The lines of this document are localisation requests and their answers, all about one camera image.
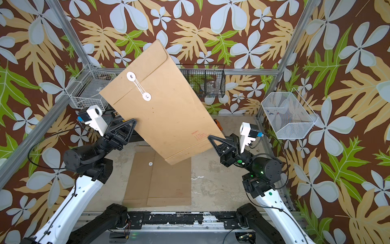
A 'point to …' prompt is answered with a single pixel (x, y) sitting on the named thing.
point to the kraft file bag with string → (138, 184)
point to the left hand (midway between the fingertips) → (135, 121)
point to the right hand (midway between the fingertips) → (209, 141)
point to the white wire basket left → (84, 90)
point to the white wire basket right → (289, 116)
